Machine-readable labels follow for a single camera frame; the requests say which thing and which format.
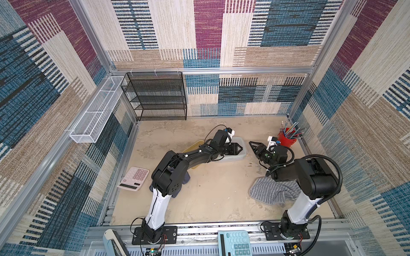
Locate translucent white lunch box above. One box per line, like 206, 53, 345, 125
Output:
220, 137, 247, 162

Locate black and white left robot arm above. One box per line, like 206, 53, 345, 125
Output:
141, 127, 243, 243

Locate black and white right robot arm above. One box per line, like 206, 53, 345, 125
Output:
249, 141, 343, 240

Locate yellow lunch box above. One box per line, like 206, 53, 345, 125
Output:
182, 140, 204, 169

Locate red pen holder cup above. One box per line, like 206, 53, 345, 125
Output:
278, 128, 297, 148

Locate pens in red cup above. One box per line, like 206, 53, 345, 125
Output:
279, 122, 307, 139

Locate grey striped cloth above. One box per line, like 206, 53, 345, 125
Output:
249, 177, 302, 207

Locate dark blue cloth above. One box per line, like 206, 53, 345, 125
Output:
149, 172, 191, 192

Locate pink calculator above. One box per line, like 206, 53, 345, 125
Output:
117, 166, 149, 192

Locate teal calculator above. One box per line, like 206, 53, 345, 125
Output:
217, 230, 253, 256

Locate white handheld device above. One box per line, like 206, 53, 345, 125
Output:
103, 229, 130, 256

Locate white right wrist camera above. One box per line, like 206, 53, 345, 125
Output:
267, 136, 280, 152

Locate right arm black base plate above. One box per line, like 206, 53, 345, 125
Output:
260, 221, 311, 241

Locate black wire mesh shelf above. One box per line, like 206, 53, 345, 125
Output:
121, 71, 187, 121

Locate aluminium front rail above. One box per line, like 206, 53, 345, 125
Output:
82, 218, 354, 249

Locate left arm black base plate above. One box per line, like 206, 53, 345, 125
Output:
131, 226, 178, 245

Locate white wire mesh basket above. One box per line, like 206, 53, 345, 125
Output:
69, 76, 123, 144

